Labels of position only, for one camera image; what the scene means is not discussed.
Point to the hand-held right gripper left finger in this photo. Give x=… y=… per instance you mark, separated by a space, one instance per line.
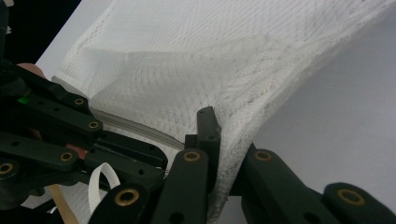
x=208 y=133

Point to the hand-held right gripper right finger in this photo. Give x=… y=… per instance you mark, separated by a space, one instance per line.
x=247 y=161

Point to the white mesh laundry bag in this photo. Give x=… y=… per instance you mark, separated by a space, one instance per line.
x=193 y=71

